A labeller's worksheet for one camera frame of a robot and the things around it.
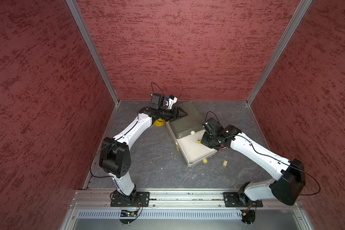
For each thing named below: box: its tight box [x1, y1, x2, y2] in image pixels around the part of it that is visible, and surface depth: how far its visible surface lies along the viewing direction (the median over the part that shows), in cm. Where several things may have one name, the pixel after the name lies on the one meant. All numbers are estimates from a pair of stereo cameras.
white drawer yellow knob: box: [175, 129, 218, 168], surface depth 84 cm
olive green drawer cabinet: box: [169, 101, 206, 139], surface depth 83 cm
